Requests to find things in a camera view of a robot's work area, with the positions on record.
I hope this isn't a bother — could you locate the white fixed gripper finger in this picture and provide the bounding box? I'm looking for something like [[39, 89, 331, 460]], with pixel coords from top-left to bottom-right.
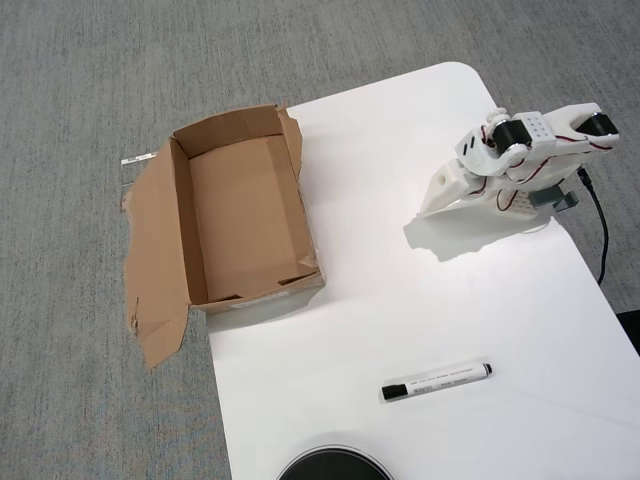
[[420, 186, 457, 217]]

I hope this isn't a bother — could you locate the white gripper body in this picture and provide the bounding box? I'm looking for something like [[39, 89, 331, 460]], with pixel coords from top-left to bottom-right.
[[433, 158, 489, 203]]

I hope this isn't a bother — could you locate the white moving gripper finger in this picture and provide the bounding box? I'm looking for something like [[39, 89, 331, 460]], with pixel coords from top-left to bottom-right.
[[439, 199, 485, 215]]

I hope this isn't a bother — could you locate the white marker pen black cap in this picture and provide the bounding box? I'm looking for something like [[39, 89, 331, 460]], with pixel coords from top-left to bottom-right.
[[380, 359, 496, 404]]

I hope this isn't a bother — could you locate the open brown cardboard box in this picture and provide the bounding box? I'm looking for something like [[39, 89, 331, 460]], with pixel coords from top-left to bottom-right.
[[121, 102, 328, 371]]

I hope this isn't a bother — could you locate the grey table clamp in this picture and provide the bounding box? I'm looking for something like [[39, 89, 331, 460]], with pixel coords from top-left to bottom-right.
[[530, 186, 581, 214]]

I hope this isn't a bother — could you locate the black round disc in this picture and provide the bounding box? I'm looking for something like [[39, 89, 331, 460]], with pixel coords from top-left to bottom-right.
[[275, 431, 397, 480]]

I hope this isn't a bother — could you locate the black power cable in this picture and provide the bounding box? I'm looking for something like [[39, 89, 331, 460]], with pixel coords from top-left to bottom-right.
[[576, 166, 611, 287]]

